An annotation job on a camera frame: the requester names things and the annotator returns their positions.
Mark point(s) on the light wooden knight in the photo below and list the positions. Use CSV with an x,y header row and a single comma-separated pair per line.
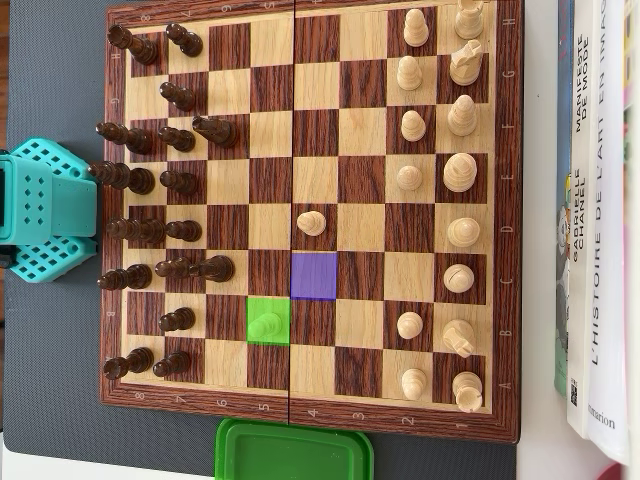
x,y
466,62
459,337

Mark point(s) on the light wooden rook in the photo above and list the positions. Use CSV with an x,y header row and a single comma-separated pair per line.
x,y
467,392
469,17

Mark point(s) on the dark wooden queen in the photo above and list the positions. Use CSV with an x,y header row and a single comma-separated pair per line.
x,y
136,230

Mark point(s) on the white Gabrielle Chanel book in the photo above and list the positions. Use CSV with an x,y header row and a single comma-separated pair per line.
x,y
580,310

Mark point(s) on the light wooden pawn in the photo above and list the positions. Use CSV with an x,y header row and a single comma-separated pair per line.
x,y
409,72
416,27
311,223
409,177
414,383
413,125
265,325
410,325

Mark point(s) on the light wooden bishop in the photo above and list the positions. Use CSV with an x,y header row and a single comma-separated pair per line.
x,y
458,278
462,115

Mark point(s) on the book with coloured page edges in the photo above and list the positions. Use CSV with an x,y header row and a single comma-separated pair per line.
x,y
634,200

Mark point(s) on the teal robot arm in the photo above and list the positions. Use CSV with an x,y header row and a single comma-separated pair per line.
x,y
45,200

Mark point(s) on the dark wooden king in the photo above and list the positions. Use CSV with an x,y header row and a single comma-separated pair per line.
x,y
121,176

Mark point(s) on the pink round object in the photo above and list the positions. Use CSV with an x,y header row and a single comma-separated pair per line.
x,y
622,472

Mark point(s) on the wooden folding chessboard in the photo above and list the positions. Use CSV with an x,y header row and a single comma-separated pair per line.
x,y
360,130

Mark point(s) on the illustrated teal spine book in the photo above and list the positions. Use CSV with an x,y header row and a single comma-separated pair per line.
x,y
562,300

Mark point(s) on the dark wooden rook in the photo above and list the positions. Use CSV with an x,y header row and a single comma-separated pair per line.
x,y
132,44
128,362

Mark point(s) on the dark wooden pawn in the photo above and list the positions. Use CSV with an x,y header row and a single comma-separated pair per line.
x,y
172,267
176,138
178,182
177,319
172,363
177,96
183,230
184,40

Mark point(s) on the green plastic container lid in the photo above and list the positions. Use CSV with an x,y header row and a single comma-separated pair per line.
x,y
295,455

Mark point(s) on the dark wooden knight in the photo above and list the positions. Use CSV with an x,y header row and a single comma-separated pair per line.
x,y
216,130
212,268

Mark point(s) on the dark gray table mat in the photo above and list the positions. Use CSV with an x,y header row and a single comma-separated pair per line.
x,y
50,75

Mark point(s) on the dark wooden bishop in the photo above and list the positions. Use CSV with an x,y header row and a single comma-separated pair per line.
x,y
125,278
125,136

